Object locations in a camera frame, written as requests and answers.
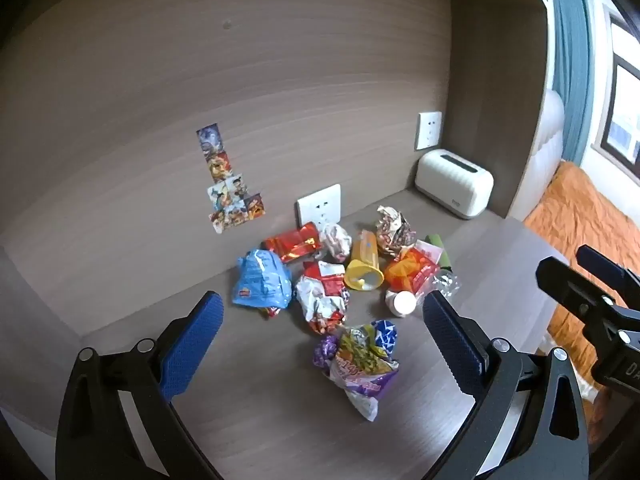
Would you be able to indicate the small white bottle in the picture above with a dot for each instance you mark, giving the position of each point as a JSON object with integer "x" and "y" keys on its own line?
{"x": 402, "y": 304}

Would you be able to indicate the clear plastic wrapper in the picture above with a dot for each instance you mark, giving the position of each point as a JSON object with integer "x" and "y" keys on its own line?
{"x": 445, "y": 282}

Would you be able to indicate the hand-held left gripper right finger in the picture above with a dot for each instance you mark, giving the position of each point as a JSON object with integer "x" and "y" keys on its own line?
{"x": 450, "y": 340}

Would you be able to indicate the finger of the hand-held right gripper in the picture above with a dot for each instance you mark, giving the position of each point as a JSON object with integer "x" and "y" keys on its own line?
{"x": 605, "y": 270}
{"x": 570, "y": 285}

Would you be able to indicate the red foil wrapper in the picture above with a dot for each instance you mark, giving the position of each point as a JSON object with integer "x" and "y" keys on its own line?
{"x": 292, "y": 242}

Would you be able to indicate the green roll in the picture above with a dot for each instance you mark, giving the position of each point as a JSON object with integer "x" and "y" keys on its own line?
{"x": 439, "y": 250}

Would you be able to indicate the red white wrapper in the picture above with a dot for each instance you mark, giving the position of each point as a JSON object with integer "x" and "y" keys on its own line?
{"x": 322, "y": 300}

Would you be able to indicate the blue snack bag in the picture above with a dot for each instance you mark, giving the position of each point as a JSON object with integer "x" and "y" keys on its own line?
{"x": 262, "y": 280}

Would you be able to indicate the dark framed window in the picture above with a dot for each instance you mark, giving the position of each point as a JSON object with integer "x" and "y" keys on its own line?
{"x": 622, "y": 110}

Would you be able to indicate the brown crumpled wrapper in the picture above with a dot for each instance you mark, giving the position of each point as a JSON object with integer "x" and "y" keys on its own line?
{"x": 395, "y": 230}

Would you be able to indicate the beige padded headboard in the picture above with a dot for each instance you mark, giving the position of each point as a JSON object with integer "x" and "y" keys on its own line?
{"x": 547, "y": 155}

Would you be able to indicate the yellow plastic cup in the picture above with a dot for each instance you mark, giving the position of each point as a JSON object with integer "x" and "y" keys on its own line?
{"x": 364, "y": 260}

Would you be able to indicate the white wall socket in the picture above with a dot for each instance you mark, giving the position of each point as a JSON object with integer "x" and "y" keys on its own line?
{"x": 320, "y": 205}
{"x": 429, "y": 130}

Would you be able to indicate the cluster of cartoon wall stickers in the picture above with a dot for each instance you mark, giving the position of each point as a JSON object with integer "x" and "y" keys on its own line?
{"x": 225, "y": 195}

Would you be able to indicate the white ribbed box appliance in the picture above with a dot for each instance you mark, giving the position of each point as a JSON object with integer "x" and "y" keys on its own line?
{"x": 452, "y": 185}

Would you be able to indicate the bed with orange blanket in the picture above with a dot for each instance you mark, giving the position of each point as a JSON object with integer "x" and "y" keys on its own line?
{"x": 575, "y": 215}

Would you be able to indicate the teal curtain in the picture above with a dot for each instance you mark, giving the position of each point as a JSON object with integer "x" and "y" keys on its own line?
{"x": 570, "y": 60}

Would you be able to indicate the purple snack bag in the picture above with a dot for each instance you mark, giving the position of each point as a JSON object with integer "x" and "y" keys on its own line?
{"x": 360, "y": 360}

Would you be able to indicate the orange red wrapper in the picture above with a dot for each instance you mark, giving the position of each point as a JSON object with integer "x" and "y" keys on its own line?
{"x": 412, "y": 270}

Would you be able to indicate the white crumpled paper ball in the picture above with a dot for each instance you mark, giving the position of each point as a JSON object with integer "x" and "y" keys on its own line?
{"x": 336, "y": 242}

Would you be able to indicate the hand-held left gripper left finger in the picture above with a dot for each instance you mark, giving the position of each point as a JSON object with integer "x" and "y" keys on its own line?
{"x": 192, "y": 345}

